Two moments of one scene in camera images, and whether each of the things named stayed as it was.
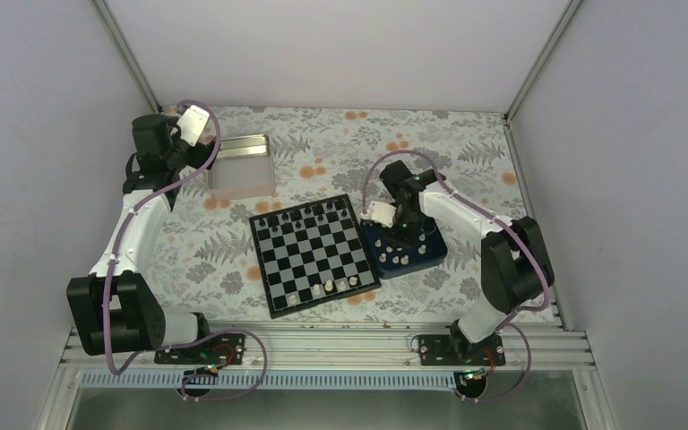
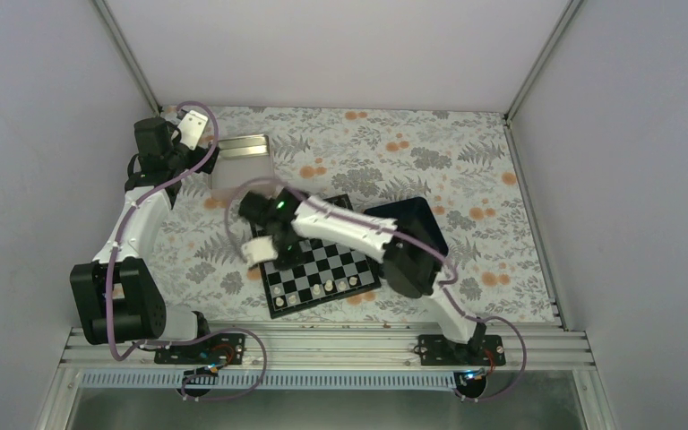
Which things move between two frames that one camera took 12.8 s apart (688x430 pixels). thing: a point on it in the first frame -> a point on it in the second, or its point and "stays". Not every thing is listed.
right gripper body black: [411, 219] -> [297, 253]
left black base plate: [222, 348] stays
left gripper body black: [202, 155] stays
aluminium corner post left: [109, 19] stays
